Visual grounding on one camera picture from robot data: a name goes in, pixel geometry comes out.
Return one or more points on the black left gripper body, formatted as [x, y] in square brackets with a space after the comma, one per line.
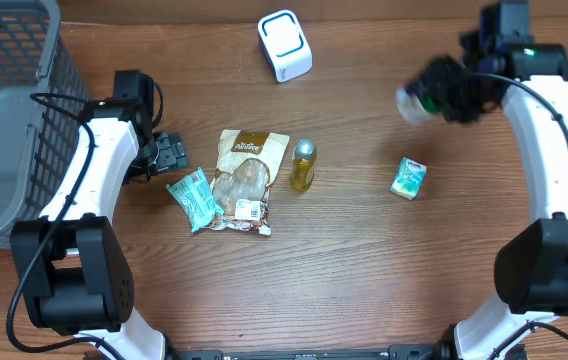
[164, 155]

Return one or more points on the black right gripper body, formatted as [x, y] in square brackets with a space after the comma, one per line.
[440, 93]

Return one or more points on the teal snack packet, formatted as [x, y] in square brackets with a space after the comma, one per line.
[193, 193]

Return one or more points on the green lid white jar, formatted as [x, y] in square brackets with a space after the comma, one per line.
[414, 109]

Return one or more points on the brown Pantene sachet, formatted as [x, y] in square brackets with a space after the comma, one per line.
[247, 166]

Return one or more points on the teal Kleenex tissue pack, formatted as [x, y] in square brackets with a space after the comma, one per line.
[408, 179]

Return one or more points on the yellow dish soap bottle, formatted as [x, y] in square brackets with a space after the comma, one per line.
[303, 161]

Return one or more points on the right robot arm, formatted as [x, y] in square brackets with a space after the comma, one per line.
[503, 66]

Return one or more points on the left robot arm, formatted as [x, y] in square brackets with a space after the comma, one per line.
[75, 284]

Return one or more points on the white barcode scanner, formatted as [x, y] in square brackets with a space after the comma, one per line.
[284, 45]

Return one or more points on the grey plastic mesh basket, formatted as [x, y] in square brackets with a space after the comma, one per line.
[40, 89]

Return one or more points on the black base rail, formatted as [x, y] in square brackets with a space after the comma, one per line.
[314, 355]

